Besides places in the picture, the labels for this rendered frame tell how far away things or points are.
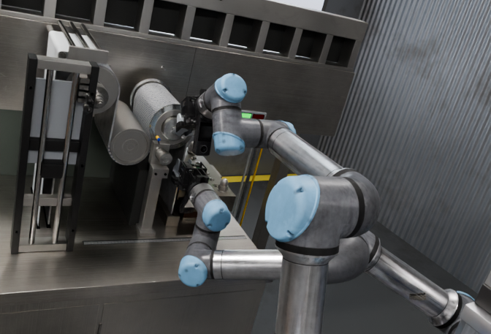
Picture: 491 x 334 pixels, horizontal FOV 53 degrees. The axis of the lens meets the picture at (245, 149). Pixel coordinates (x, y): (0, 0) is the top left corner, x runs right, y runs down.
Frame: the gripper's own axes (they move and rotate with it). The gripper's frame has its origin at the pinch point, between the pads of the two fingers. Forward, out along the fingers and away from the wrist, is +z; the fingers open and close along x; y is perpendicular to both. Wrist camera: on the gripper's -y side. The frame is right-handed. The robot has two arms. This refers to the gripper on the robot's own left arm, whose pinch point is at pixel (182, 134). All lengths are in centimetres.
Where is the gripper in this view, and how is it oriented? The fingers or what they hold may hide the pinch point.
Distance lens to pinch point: 151.5
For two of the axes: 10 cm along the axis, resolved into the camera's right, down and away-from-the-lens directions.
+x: -8.8, -0.5, -4.8
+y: -0.8, -9.6, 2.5
